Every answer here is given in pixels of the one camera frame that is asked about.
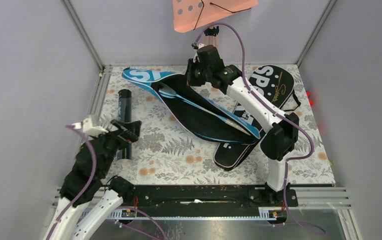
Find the black sport racket bag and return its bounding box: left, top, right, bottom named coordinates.
left=214, top=65, right=299, bottom=171

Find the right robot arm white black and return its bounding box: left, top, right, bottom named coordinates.
left=186, top=43, right=299, bottom=206

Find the pink music stand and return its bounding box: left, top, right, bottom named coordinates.
left=171, top=0, right=259, bottom=33

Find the black shuttlecock tube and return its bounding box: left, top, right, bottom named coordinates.
left=117, top=89, right=132, bottom=160

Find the blue racket bag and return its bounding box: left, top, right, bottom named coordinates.
left=122, top=67, right=261, bottom=145

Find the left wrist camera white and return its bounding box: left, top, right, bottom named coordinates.
left=71, top=114, right=109, bottom=137

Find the blue racket white grip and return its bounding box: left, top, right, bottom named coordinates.
left=159, top=83, right=249, bottom=135

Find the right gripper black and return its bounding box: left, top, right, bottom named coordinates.
left=181, top=59, right=211, bottom=87

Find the floral table mat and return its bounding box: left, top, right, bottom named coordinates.
left=100, top=64, right=335, bottom=185

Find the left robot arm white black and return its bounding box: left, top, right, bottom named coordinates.
left=44, top=116, right=142, bottom=240

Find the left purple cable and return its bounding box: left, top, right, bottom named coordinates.
left=45, top=125, right=168, bottom=240

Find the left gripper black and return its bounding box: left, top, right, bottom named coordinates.
left=92, top=118, right=143, bottom=176

